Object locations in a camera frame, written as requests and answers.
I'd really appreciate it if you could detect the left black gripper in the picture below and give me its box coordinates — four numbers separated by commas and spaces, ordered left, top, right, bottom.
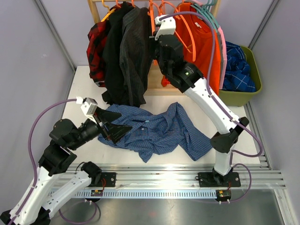
68, 106, 133, 150

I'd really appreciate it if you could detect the dark grey striped shirt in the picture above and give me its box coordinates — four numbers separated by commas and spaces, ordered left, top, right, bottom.
120, 7, 152, 107

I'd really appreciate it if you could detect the blue checked shirt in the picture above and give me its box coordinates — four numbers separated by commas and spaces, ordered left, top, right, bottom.
98, 102, 212, 163

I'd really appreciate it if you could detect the orange hanger of blue shirt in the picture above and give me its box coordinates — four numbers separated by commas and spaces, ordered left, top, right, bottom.
147, 0, 158, 66

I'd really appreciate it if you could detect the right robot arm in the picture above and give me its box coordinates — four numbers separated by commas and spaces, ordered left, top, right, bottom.
150, 35, 249, 188

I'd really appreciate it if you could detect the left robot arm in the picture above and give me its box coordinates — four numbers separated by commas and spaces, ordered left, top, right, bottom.
0, 108, 132, 225

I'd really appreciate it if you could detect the empty orange hanger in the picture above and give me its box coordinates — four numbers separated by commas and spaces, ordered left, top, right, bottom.
175, 14, 196, 62
159, 0, 172, 15

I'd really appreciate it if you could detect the orange t-shirt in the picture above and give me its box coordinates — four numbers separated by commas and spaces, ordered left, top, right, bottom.
160, 2, 223, 96

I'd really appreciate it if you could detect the yellow hanger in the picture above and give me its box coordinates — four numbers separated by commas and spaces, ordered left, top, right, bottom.
101, 0, 116, 22

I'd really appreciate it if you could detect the teal hanger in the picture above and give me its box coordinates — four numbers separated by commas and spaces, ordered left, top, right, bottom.
192, 0, 219, 31

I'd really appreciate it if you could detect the red black plaid shirt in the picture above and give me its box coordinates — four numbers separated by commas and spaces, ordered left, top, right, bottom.
86, 5, 119, 87

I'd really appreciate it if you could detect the pink hanger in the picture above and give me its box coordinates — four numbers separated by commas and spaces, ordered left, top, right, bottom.
191, 0, 228, 90

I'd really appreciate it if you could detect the wooden clothes rack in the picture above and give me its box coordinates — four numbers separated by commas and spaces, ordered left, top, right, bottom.
87, 0, 221, 96

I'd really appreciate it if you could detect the blue plaid cloth in basket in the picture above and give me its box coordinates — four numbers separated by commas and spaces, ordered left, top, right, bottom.
222, 41, 256, 92

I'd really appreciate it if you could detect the green laundry basket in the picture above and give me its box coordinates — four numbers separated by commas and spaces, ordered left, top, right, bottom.
218, 46, 262, 107

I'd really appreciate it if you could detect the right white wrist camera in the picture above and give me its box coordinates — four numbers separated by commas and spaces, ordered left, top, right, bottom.
154, 15, 176, 41

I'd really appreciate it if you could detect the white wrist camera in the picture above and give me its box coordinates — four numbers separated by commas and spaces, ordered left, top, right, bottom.
76, 97, 98, 123
154, 15, 176, 41

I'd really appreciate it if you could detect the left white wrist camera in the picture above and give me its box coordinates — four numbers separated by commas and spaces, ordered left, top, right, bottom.
76, 97, 98, 123

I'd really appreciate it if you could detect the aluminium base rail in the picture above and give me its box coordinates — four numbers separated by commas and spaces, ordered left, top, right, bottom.
49, 163, 286, 202

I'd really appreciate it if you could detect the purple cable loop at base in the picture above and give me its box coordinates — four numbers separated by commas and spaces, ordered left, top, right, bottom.
58, 199, 102, 223

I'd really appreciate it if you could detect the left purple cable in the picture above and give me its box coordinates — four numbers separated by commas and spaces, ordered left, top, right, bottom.
4, 98, 79, 225

